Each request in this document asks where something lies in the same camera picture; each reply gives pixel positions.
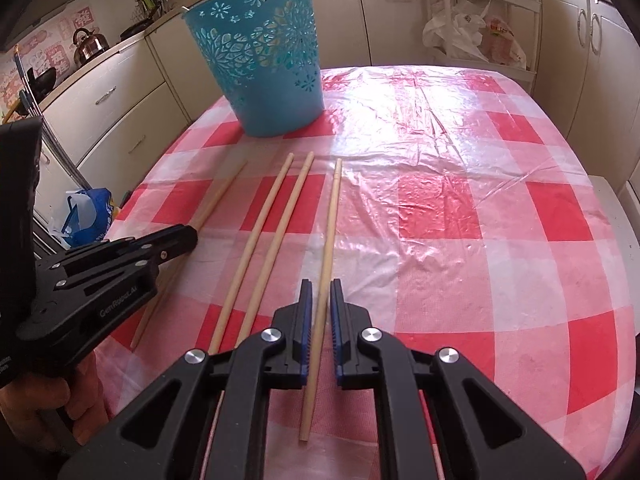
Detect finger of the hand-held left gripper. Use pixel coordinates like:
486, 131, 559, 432
107, 224, 199, 250
149, 238, 196, 267

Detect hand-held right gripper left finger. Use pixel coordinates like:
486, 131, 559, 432
57, 280, 315, 480

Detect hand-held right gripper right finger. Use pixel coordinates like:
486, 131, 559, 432
330, 280, 586, 480

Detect light wooden chopstick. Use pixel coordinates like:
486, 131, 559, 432
207, 154, 295, 356
299, 158, 343, 443
236, 152, 315, 346
131, 161, 249, 350

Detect blue floral plastic bucket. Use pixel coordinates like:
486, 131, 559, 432
181, 0, 325, 138

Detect person's left hand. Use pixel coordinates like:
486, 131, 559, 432
0, 347, 109, 453

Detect blue shopping bag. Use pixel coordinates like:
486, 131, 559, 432
60, 188, 114, 249

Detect cream drawer cabinet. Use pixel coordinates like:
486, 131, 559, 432
37, 34, 194, 232

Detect red checkered tablecloth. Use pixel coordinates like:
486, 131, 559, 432
92, 64, 639, 480

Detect stainless steel kettle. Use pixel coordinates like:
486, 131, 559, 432
72, 28, 110, 65

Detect black wok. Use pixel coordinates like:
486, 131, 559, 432
120, 18, 154, 37

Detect white wooden stool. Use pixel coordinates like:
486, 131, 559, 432
584, 175, 640, 337

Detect cream sink base cabinet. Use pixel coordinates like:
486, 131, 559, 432
145, 0, 437, 127

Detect white plastic bags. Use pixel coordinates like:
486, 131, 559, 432
422, 0, 529, 69

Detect white rolling cart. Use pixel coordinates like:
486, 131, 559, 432
424, 0, 544, 97

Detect pink wall stickers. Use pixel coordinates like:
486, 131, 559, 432
0, 4, 97, 112

